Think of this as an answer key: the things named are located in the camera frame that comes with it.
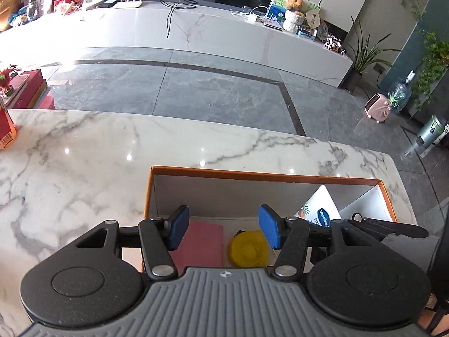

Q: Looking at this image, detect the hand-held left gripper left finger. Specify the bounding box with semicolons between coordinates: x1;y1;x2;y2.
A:
72;204;191;281

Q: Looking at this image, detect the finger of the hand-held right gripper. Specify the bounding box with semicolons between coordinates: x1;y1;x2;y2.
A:
342;218;429;239
358;217;398;229

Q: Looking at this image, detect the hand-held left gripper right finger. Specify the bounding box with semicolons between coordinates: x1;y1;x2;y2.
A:
257;204;384;281

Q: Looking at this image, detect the yellow round lid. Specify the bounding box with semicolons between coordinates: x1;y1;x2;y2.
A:
228;230;271;267

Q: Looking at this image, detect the pink case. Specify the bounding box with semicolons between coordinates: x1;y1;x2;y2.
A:
172;220;224;277

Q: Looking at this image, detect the white lotion tube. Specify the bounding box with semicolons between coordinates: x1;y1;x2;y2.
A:
296;185;342;227

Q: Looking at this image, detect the orange cardboard box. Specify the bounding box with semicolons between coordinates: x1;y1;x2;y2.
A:
143;166;398;274

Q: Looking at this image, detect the silver trash can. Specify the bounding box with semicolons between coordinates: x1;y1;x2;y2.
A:
416;114;448;148

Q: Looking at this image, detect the pink space heater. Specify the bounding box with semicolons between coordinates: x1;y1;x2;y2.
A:
365;93;392;123

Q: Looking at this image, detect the clear water jug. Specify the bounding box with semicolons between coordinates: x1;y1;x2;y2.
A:
388;71;413;114

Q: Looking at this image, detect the trailing vine plant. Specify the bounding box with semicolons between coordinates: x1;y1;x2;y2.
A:
410;31;449;109

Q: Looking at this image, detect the tall leafy potted plant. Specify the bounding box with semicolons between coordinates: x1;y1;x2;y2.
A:
342;16;402;92

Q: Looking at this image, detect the cow pattern figurine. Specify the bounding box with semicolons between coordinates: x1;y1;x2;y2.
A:
324;34;348;54

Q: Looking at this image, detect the orange and yellow carton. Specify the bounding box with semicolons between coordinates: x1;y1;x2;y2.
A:
0;98;17;150

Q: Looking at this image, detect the white marble media cabinet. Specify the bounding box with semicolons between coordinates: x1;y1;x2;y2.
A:
0;2;353;88

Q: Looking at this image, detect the dark red box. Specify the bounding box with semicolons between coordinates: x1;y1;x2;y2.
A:
7;68;57;110

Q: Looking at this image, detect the wooden fan ornament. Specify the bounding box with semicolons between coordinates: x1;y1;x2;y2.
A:
305;9;321;30

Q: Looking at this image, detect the small red plant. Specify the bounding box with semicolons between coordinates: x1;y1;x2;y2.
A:
0;64;22;97

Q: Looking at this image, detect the red gift box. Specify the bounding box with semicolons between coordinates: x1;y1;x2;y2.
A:
52;0;76;13

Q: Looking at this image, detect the black cable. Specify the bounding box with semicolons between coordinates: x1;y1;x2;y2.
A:
158;0;199;39

